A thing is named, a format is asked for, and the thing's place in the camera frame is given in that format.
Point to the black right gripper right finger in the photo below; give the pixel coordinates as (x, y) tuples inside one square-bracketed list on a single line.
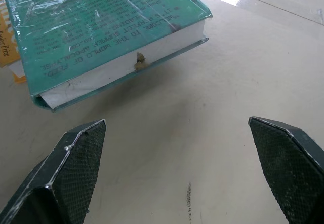
[(291, 163)]

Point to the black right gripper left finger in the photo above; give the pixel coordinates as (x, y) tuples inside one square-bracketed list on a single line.
[(63, 173)]

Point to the yellow paperback book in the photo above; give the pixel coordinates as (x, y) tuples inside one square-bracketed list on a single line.
[(7, 44)]

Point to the teal hardcover book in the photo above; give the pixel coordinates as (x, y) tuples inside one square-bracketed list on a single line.
[(101, 31)]

